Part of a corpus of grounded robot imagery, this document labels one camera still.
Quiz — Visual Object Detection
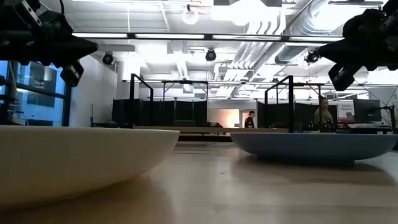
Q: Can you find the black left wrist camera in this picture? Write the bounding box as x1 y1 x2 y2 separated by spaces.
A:
60 60 85 88

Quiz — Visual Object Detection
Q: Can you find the black metal shelf wooden board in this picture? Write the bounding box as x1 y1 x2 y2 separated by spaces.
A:
129 73 295 142

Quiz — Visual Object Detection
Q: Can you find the white printed sign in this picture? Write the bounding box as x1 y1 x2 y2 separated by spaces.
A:
337 101 356 121

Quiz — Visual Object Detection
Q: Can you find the black overhead light bar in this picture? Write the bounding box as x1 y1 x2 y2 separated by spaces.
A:
72 32 345 43

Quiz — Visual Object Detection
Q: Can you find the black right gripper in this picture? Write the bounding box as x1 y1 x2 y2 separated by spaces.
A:
317 8 398 72

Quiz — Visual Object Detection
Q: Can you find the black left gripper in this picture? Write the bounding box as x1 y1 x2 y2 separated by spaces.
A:
0 11 99 68

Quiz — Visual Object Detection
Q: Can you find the black partition panel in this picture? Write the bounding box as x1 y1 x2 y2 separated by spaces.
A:
257 101 338 130
111 98 208 127

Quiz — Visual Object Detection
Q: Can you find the person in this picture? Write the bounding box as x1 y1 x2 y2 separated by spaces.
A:
244 110 256 129
313 96 335 127

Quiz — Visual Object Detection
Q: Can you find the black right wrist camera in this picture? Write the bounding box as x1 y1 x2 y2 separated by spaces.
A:
328 63 356 91

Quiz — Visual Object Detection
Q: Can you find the white ring ceiling light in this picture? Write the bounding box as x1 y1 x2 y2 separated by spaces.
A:
182 4 200 26

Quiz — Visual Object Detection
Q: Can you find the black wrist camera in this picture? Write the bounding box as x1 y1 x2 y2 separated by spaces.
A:
60 60 85 88
328 63 356 91

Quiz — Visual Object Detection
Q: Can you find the black computer monitor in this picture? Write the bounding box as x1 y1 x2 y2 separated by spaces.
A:
353 99 382 123

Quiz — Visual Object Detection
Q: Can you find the large dark-framed window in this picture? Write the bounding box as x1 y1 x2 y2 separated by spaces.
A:
0 60 73 127

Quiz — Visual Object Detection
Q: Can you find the black metal rig frame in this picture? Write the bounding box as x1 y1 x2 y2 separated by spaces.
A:
161 80 210 125
294 82 325 106

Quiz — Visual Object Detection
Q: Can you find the silver ventilation duct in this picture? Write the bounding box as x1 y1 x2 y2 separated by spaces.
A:
274 0 345 65

